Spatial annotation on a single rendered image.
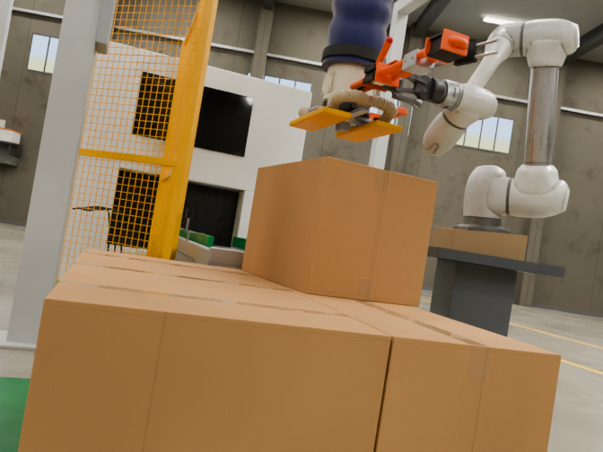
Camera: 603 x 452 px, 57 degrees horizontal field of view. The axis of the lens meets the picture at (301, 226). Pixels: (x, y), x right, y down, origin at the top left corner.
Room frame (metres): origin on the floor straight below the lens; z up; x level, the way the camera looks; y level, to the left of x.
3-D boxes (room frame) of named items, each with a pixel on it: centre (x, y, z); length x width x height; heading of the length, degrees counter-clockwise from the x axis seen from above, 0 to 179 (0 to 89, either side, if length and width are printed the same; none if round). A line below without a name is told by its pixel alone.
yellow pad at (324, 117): (1.92, 0.00, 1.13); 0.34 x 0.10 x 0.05; 20
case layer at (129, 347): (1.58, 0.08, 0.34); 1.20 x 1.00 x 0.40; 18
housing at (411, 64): (1.51, -0.25, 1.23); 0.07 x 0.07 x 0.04; 20
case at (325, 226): (1.95, -0.10, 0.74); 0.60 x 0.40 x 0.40; 24
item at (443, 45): (1.38, -0.29, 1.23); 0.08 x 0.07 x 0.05; 20
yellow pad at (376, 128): (1.98, -0.18, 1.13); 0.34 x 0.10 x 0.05; 20
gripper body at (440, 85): (1.76, -0.33, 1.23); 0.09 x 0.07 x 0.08; 110
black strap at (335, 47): (1.95, -0.09, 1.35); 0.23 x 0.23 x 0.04
